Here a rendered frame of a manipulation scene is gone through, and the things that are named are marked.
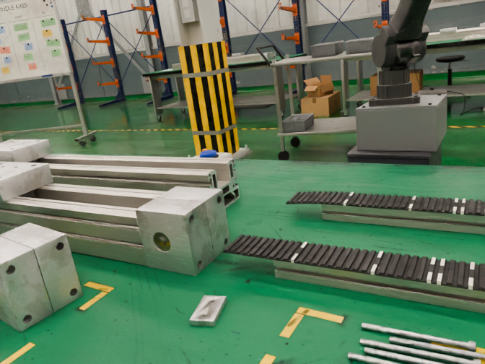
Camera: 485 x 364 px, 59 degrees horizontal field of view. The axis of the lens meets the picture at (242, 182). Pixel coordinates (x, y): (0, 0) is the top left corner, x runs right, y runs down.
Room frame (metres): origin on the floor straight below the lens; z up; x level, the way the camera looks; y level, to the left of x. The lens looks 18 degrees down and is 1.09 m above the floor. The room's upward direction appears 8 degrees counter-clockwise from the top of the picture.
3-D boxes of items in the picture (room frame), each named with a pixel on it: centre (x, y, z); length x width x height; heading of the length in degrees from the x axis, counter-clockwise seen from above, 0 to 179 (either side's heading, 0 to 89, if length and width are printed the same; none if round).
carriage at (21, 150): (1.12, 0.59, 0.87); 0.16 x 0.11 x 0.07; 59
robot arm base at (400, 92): (1.07, -0.41, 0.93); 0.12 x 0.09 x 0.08; 65
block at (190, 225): (0.61, 0.09, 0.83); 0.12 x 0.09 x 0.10; 149
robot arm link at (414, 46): (1.05, -0.42, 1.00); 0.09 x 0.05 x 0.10; 6
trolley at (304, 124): (3.80, -0.84, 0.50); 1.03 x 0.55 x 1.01; 69
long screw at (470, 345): (0.35, -0.15, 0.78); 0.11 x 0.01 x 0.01; 59
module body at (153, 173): (0.99, 0.38, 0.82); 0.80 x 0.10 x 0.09; 59
